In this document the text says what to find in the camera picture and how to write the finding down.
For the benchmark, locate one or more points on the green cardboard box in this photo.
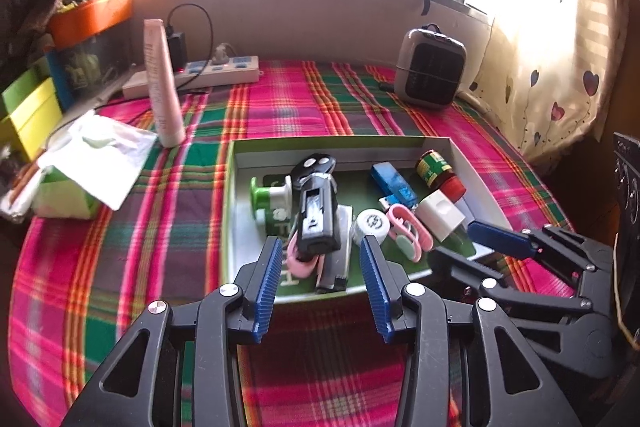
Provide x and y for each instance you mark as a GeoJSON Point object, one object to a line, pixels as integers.
{"type": "Point", "coordinates": [360, 187]}

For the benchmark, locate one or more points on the white power strip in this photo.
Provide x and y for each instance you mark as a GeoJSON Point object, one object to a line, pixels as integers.
{"type": "Point", "coordinates": [225, 74]}

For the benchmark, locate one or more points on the red capped small bottle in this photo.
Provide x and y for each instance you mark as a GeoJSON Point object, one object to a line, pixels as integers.
{"type": "Point", "coordinates": [435, 169]}

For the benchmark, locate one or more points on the plaid tablecloth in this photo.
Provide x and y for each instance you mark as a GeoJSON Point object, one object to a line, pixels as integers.
{"type": "Point", "coordinates": [150, 247]}

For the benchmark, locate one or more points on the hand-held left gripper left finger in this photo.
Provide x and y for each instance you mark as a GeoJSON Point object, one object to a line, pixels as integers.
{"type": "Point", "coordinates": [265, 287]}

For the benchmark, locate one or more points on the silver lighter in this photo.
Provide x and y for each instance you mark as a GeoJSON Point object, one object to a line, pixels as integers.
{"type": "Point", "coordinates": [342, 257]}

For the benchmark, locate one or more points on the white charger plug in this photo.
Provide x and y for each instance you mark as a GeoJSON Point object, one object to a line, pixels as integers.
{"type": "Point", "coordinates": [440, 214]}

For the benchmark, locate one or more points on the black power adapter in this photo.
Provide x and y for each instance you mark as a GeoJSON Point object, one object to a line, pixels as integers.
{"type": "Point", "coordinates": [177, 49]}

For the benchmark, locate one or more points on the orange rimmed tank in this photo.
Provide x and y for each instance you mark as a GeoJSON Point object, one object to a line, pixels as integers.
{"type": "Point", "coordinates": [90, 19]}

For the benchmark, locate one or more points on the silver flat board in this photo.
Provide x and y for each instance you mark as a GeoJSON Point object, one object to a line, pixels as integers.
{"type": "Point", "coordinates": [15, 197]}

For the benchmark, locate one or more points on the black rectangular gadget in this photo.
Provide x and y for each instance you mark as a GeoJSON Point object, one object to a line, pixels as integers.
{"type": "Point", "coordinates": [317, 217]}

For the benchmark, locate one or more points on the white round cap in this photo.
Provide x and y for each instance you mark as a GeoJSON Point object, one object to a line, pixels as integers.
{"type": "Point", "coordinates": [370, 227]}

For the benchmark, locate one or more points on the heart pattern curtain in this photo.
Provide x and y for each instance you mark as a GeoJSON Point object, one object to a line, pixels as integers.
{"type": "Point", "coordinates": [550, 57]}

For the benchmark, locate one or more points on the green tissue pack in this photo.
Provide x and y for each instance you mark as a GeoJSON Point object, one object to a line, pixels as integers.
{"type": "Point", "coordinates": [65, 199]}

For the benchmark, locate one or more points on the small grey heater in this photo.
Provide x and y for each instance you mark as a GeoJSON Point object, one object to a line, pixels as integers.
{"type": "Point", "coordinates": [430, 69]}

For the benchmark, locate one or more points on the blue USB drive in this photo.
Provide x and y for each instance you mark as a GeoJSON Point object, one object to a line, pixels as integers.
{"type": "Point", "coordinates": [395, 182]}

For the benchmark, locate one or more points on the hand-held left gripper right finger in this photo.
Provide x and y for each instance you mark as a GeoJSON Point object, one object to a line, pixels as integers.
{"type": "Point", "coordinates": [375, 292]}

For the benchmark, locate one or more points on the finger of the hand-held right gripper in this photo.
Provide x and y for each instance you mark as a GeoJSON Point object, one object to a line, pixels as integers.
{"type": "Point", "coordinates": [500, 239]}
{"type": "Point", "coordinates": [465, 274]}

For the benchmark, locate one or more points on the yellow green box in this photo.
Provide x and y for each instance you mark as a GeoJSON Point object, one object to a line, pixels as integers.
{"type": "Point", "coordinates": [30, 112]}

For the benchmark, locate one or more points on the white lotion tube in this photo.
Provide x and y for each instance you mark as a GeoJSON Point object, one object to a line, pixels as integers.
{"type": "Point", "coordinates": [162, 92]}

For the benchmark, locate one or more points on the green and white spool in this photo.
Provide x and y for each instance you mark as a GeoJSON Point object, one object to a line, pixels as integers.
{"type": "Point", "coordinates": [267, 199]}

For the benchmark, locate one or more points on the black oval key fob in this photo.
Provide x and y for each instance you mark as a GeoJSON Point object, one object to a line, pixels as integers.
{"type": "Point", "coordinates": [312, 167]}

